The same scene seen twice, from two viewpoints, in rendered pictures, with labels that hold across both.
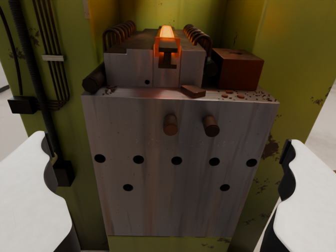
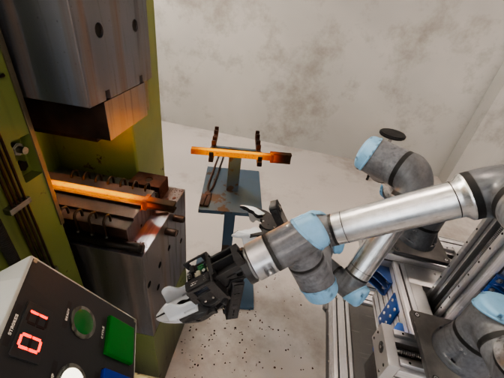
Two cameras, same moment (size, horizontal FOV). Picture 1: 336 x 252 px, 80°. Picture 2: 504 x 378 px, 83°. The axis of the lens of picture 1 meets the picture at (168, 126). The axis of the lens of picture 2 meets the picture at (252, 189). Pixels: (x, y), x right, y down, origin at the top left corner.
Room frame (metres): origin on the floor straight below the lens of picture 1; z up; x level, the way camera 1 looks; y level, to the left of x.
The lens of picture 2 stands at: (-0.01, 0.70, 1.60)
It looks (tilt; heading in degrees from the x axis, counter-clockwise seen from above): 34 degrees down; 276
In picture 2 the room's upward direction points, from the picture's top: 8 degrees clockwise
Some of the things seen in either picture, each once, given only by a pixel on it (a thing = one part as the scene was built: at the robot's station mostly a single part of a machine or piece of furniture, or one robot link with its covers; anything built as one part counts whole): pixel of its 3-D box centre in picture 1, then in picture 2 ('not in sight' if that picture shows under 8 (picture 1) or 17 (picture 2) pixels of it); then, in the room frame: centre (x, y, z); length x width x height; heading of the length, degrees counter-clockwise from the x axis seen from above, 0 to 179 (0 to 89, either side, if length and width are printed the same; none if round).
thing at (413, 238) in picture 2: not in sight; (420, 229); (-0.64, -0.33, 0.87); 0.15 x 0.15 x 0.10
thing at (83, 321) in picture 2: not in sight; (83, 322); (0.28, 0.46, 1.09); 0.05 x 0.03 x 0.04; 92
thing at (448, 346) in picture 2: not in sight; (469, 343); (-0.62, 0.17, 0.87); 0.15 x 0.15 x 0.10
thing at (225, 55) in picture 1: (232, 67); (149, 186); (0.48, -0.14, 0.95); 0.12 x 0.09 x 0.07; 2
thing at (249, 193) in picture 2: not in sight; (232, 189); (0.22, -0.51, 0.75); 0.40 x 0.30 x 0.02; 102
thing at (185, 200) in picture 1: (171, 125); (103, 247); (0.63, -0.01, 0.69); 0.56 x 0.38 x 0.45; 2
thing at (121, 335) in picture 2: not in sight; (118, 340); (0.24, 0.44, 1.01); 0.07 x 0.05 x 0.07; 117
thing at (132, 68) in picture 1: (157, 48); (82, 204); (0.62, 0.04, 0.96); 0.42 x 0.20 x 0.09; 2
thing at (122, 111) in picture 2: not in sight; (53, 96); (0.62, 0.04, 1.32); 0.42 x 0.20 x 0.10; 2
